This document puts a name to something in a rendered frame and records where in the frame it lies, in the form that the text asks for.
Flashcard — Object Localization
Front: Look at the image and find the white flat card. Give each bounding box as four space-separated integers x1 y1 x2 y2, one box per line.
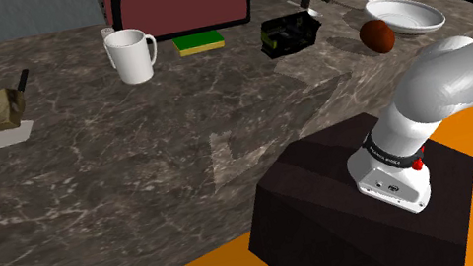
0 118 39 151

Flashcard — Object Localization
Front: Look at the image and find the white spoon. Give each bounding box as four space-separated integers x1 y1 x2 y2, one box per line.
285 0 324 24

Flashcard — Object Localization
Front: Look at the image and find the brown egg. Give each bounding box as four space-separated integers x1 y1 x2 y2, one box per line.
356 16 399 60

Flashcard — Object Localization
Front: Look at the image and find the white pan with handle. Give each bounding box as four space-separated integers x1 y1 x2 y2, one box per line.
343 0 449 47

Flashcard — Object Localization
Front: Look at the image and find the black and yellow box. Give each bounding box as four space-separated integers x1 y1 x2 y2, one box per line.
255 8 327 62

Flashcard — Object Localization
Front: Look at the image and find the white mug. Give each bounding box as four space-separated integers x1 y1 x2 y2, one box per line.
101 23 164 89

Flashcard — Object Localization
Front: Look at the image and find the dark robot stand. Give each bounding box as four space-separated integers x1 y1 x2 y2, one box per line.
228 94 473 266

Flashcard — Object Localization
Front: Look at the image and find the green and yellow sponge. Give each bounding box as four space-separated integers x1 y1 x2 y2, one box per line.
170 28 228 60

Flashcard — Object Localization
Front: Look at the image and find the small white shaker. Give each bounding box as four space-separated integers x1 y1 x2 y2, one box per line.
99 25 117 41

